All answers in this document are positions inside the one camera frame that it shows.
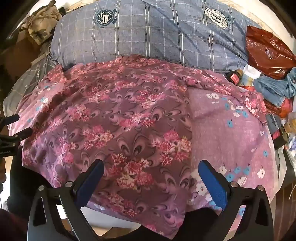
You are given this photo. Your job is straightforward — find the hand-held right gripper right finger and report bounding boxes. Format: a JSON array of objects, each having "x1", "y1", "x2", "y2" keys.
[{"x1": 198, "y1": 159, "x2": 274, "y2": 241}]

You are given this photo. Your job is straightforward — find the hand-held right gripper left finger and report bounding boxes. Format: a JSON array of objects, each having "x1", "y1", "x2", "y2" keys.
[{"x1": 27, "y1": 159, "x2": 105, "y2": 241}]

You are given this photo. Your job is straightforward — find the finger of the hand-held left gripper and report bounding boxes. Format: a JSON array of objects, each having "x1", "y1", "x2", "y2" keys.
[
  {"x1": 0, "y1": 127, "x2": 33, "y2": 145},
  {"x1": 0, "y1": 113, "x2": 20, "y2": 126}
]

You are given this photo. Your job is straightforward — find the purple pink floral garment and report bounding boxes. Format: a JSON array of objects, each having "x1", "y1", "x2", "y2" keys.
[{"x1": 22, "y1": 57, "x2": 267, "y2": 233}]

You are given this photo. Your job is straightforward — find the person's dark pants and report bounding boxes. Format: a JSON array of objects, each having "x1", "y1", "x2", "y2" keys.
[{"x1": 5, "y1": 148, "x2": 219, "y2": 241}]

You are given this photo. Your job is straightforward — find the pink flowered bed sheet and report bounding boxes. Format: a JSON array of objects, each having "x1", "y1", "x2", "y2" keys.
[{"x1": 9, "y1": 67, "x2": 279, "y2": 232}]

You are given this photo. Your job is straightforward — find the beige leaf-print cloth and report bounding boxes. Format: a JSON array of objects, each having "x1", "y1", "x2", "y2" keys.
[{"x1": 20, "y1": 0, "x2": 62, "y2": 45}]

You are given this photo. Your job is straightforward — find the blue denim cloth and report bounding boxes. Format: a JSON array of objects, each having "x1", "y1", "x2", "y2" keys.
[{"x1": 253, "y1": 68, "x2": 296, "y2": 107}]

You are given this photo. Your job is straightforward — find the white packet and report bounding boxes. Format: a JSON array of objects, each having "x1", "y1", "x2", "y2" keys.
[{"x1": 243, "y1": 64, "x2": 262, "y2": 86}]

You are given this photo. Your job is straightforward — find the red plastic bag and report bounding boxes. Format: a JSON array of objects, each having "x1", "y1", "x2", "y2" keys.
[{"x1": 245, "y1": 25, "x2": 296, "y2": 80}]

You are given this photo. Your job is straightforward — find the blue plaid pillow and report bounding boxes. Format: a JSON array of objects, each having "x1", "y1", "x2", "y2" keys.
[{"x1": 50, "y1": 0, "x2": 262, "y2": 75}]

